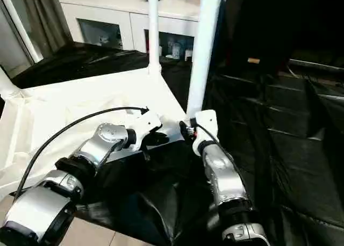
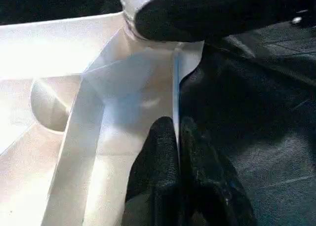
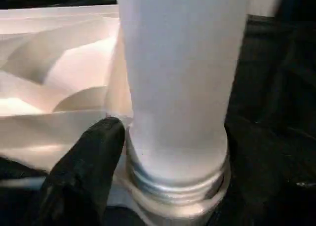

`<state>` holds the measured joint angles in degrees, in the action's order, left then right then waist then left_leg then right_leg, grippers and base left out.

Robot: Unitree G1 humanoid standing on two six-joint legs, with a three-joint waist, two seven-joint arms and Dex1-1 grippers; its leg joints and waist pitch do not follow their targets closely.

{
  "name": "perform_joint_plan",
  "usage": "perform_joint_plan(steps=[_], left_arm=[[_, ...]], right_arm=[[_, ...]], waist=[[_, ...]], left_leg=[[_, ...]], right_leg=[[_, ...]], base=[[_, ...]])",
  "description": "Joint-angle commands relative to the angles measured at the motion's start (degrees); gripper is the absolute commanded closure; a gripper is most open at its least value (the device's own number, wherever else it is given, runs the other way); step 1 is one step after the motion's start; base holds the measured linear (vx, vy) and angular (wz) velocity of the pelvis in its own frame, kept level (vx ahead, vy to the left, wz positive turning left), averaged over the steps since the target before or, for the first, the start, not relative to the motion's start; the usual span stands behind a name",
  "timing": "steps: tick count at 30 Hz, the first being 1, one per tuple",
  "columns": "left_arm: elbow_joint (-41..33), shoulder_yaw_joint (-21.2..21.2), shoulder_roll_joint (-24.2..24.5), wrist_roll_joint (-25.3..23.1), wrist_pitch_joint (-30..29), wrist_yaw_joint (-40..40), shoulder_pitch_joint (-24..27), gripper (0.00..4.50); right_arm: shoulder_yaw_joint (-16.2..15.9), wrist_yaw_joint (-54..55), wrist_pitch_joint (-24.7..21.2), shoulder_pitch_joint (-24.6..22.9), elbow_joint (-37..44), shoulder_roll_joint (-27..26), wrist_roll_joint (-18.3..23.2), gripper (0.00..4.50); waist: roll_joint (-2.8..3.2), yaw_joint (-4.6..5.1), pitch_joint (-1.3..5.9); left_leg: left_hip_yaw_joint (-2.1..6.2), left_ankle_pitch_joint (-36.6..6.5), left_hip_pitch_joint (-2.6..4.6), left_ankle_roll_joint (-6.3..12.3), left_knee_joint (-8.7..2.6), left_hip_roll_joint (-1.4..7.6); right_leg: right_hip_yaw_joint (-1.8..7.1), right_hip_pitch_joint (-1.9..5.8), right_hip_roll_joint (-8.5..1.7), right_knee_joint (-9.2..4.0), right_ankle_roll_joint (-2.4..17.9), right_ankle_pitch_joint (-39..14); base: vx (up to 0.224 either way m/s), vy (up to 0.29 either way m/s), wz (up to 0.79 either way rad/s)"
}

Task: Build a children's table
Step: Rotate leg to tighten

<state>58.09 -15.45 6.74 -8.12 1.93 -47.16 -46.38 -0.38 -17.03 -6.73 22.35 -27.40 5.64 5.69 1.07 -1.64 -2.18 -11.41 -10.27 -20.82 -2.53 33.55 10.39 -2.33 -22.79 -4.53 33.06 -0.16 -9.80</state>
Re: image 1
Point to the white plastic table leg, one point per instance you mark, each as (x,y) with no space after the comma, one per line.
(154,28)
(204,42)
(6,85)

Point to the white plastic table top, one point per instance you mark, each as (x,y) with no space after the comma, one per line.
(67,101)

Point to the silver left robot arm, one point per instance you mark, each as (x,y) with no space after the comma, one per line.
(107,138)

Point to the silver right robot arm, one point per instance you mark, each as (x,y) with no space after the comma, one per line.
(223,170)

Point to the white mug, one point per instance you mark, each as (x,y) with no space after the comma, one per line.
(188,54)

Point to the black plastic mat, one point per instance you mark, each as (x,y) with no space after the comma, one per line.
(282,149)

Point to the black speaker box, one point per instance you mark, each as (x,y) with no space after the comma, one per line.
(255,28)

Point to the white glass-door cabinet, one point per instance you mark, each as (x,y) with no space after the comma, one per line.
(107,7)

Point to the black television edge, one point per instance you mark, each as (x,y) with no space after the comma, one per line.
(317,64)

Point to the grey curtain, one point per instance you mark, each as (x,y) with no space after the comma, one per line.
(45,15)

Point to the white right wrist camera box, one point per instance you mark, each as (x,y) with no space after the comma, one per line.
(207,122)

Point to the white door frame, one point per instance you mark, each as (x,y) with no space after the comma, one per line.
(21,28)

